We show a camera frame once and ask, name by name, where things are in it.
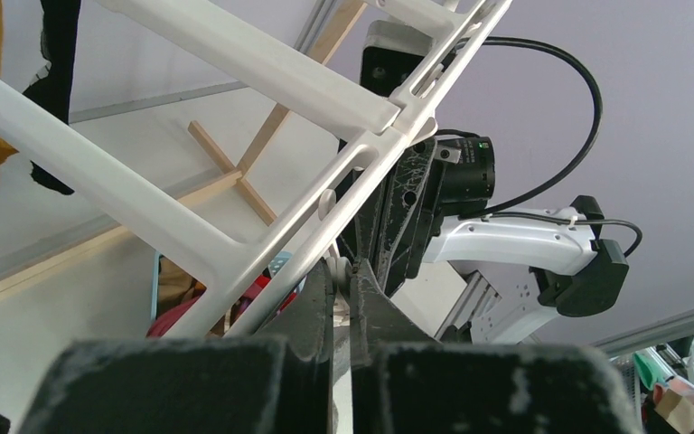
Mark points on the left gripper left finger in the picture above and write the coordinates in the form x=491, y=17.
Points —
x=276, y=381

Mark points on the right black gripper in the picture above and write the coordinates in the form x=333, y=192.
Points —
x=394, y=227

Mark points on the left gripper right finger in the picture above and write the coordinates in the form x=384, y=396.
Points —
x=405, y=381

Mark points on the white plastic clip hanger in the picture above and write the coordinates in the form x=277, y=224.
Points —
x=377, y=131

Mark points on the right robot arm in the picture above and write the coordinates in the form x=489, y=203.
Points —
x=566, y=267

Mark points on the light blue plastic basket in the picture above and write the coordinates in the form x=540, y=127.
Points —
x=271, y=270

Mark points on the red sock in basket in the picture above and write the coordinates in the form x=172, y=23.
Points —
x=165, y=321

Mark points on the tan ribbed sock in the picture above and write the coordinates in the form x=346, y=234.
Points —
x=174, y=286

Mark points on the black hanging sock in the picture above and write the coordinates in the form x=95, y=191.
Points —
x=51, y=85

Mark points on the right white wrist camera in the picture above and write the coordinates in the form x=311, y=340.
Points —
x=390, y=54

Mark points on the wooden drying rack frame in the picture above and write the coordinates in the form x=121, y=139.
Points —
x=203, y=185

